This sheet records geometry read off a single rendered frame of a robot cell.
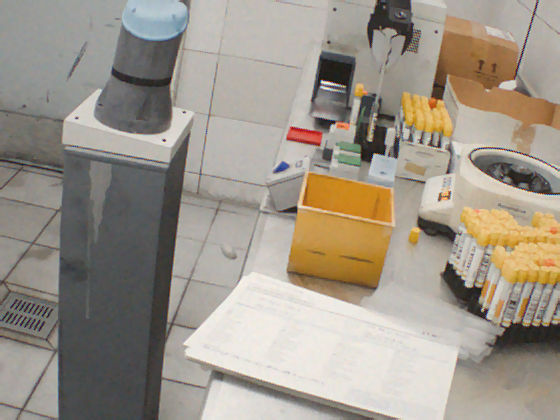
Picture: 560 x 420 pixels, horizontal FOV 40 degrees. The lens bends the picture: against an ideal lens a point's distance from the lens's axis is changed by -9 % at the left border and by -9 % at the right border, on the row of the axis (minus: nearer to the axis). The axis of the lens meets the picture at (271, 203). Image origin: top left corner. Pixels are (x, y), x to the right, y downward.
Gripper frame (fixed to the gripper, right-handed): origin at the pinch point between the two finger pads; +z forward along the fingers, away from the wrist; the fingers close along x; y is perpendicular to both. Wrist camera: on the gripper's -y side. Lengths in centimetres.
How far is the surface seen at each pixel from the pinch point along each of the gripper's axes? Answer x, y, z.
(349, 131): 4.8, -13.4, 10.1
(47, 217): 104, 110, 105
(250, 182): 31, 158, 95
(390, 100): -5.1, 26.3, 13.4
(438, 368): -9, -77, 16
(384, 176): -0.6, -39.0, 7.7
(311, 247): 9, -56, 13
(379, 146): -2.1, -3.0, 15.2
